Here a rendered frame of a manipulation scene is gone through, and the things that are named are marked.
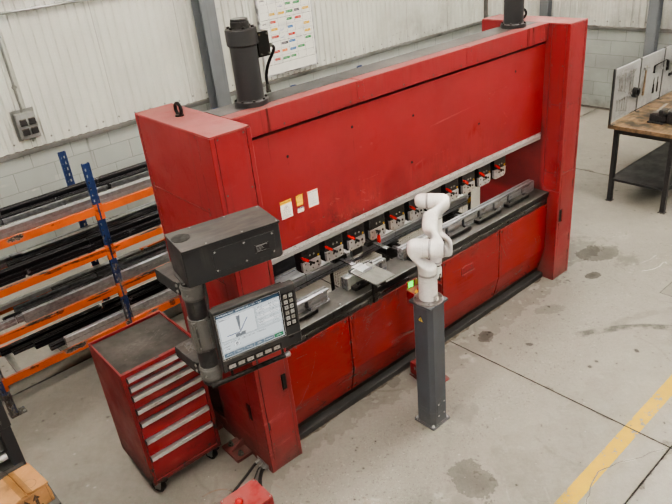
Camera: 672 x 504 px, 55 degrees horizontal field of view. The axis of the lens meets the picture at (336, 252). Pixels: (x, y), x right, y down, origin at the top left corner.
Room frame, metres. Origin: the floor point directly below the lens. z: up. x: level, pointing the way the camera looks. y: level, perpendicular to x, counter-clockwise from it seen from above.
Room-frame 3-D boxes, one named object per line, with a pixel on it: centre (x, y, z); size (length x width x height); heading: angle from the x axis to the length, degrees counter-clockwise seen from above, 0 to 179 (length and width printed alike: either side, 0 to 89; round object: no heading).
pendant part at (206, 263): (2.81, 0.53, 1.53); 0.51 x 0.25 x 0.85; 119
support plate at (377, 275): (3.88, -0.24, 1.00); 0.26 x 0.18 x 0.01; 38
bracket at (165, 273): (2.97, 0.71, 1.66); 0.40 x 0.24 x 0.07; 128
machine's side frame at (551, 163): (5.54, -1.82, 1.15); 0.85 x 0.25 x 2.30; 38
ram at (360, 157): (4.39, -0.65, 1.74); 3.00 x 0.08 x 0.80; 128
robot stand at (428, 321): (3.47, -0.55, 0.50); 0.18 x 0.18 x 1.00; 40
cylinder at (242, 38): (3.76, 0.35, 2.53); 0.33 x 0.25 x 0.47; 128
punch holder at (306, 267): (3.73, 0.19, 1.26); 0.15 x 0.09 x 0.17; 128
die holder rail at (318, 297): (3.65, 0.29, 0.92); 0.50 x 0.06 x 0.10; 128
